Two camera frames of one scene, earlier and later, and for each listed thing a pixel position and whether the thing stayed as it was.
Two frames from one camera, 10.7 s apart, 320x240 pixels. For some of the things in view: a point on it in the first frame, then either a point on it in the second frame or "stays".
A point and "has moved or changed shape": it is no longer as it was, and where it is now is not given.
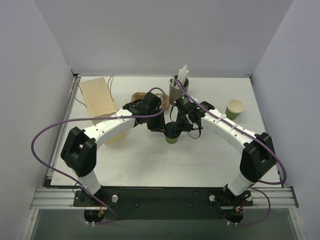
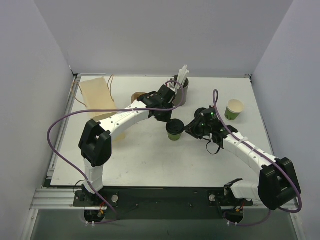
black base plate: (163, 202) stays
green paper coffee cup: (171, 141) has moved or changed shape
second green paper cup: (234, 108) stays
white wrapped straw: (182, 74) stays
